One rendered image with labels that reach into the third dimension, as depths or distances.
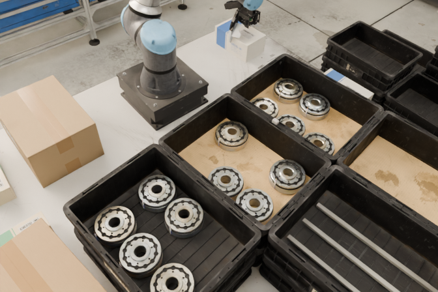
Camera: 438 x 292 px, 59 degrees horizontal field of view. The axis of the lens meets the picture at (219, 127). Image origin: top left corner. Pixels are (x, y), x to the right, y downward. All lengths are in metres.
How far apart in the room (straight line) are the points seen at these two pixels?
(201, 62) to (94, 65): 1.33
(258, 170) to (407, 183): 0.44
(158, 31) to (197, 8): 2.14
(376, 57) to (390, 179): 1.16
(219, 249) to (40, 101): 0.77
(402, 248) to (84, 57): 2.46
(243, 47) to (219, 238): 0.92
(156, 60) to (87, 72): 1.57
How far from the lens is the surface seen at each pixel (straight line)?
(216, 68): 1.70
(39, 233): 1.10
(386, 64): 2.30
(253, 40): 1.72
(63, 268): 1.03
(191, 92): 1.43
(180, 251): 1.04
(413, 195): 1.27
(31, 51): 2.95
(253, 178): 1.15
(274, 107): 1.32
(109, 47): 3.07
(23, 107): 1.41
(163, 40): 1.30
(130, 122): 1.48
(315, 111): 1.34
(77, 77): 2.85
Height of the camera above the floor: 1.77
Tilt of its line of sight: 48 degrees down
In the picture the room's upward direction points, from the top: 3 degrees clockwise
